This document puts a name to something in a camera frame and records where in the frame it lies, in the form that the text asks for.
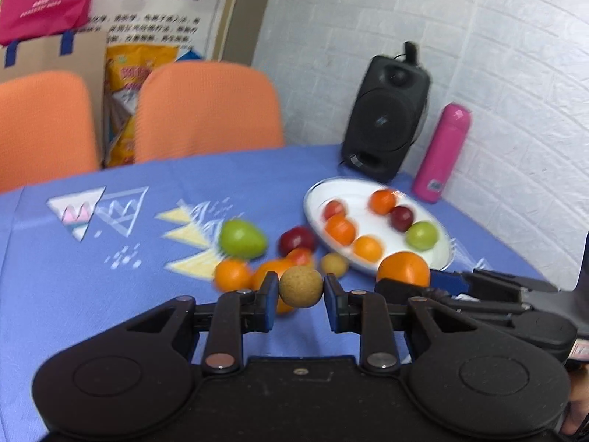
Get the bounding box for dark red plum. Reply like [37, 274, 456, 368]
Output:
[389, 206, 415, 233]
[278, 225, 317, 255]

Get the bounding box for round green plum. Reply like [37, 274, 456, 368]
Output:
[405, 221, 439, 252]

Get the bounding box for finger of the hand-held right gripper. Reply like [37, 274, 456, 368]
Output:
[431, 269, 558, 293]
[375, 280, 525, 316]

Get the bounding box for pointed green plum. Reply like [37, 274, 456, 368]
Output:
[218, 220, 268, 259]

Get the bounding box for red yellow plum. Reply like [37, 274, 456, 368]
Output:
[285, 247, 316, 269]

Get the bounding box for brown paper bag blue handles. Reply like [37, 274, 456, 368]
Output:
[0, 28, 109, 169]

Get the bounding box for white plate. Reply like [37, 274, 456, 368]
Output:
[303, 177, 454, 279]

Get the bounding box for deep orange mandarin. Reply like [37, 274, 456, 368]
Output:
[324, 215, 357, 247]
[368, 189, 399, 215]

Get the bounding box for person's right hand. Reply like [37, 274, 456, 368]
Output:
[562, 361, 589, 436]

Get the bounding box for pink tote bag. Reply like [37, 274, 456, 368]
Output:
[0, 0, 99, 47]

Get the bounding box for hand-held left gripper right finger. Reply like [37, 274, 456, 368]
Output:
[324, 275, 482, 375]

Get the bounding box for brown kiwi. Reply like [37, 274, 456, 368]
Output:
[278, 266, 324, 309]

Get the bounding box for orange chair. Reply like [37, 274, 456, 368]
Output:
[0, 70, 101, 194]
[135, 61, 286, 164]

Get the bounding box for blue printed tablecloth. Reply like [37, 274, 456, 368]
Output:
[0, 144, 589, 442]

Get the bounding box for small orange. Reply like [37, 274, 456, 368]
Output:
[214, 259, 253, 292]

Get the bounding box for large orange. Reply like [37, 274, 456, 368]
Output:
[251, 260, 295, 316]

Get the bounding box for black speaker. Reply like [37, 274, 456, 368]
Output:
[341, 41, 432, 184]

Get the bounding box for small yellow plum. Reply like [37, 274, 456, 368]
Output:
[320, 252, 349, 279]

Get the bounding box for wall poster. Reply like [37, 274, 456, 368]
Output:
[85, 0, 244, 63]

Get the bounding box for pink bottle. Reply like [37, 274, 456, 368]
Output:
[411, 104, 472, 204]

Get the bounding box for yellow snack bag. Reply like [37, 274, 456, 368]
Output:
[102, 43, 203, 169]

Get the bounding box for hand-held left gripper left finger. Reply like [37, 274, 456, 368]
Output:
[124, 273, 279, 375]

